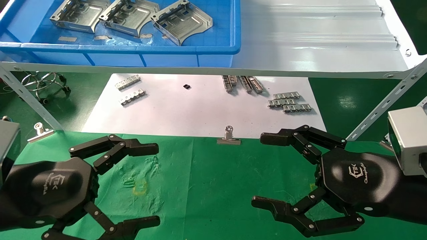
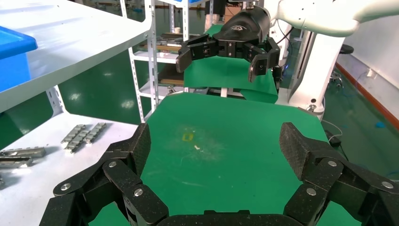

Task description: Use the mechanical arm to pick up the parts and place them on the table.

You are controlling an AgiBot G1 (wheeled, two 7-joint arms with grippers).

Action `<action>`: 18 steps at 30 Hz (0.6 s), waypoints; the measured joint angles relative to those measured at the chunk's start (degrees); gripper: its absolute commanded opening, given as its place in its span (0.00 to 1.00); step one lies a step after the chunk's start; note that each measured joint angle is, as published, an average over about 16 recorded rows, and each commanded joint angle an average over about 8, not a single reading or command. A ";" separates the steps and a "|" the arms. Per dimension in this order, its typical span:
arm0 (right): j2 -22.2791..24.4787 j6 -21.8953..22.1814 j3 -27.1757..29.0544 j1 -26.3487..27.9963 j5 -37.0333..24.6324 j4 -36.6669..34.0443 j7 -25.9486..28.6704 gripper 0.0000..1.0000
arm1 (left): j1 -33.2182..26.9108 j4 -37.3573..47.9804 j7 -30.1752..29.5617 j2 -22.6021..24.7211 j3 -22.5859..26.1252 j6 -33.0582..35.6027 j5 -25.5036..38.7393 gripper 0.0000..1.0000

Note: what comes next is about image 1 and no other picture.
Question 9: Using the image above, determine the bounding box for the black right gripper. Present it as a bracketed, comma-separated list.
[251, 125, 427, 238]

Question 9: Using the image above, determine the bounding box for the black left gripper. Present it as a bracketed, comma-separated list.
[0, 134, 161, 240]

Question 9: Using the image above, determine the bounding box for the silver sheet metal bracket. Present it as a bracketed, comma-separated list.
[98, 0, 161, 38]
[151, 0, 213, 46]
[49, 0, 111, 34]

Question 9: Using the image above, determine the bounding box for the small metal connector strip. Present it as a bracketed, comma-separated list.
[115, 75, 141, 91]
[273, 92, 301, 100]
[283, 104, 312, 114]
[119, 89, 146, 106]
[268, 98, 297, 108]

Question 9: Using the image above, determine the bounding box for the silver binder clip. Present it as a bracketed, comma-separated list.
[217, 126, 241, 145]
[379, 133, 396, 152]
[27, 122, 54, 144]

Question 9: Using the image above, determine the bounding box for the green cloth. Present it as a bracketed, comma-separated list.
[0, 130, 427, 240]

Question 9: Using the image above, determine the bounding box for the white sheet on table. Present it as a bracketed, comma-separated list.
[81, 73, 328, 139]

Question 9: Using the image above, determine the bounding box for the perforated white shelf brace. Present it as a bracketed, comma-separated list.
[345, 58, 427, 141]
[0, 63, 64, 131]

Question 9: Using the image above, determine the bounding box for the stool wheel base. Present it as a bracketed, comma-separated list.
[21, 72, 71, 104]

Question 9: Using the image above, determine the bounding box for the white metal shelf board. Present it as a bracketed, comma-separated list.
[0, 0, 427, 80]

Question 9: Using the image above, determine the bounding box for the blue plastic bin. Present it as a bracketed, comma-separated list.
[0, 0, 241, 67]

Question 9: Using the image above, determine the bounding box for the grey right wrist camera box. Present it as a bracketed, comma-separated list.
[387, 106, 427, 176]

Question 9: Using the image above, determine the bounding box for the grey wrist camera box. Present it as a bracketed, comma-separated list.
[0, 117, 21, 185]
[387, 106, 427, 176]

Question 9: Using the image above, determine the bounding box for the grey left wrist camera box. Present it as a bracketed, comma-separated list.
[0, 117, 21, 185]

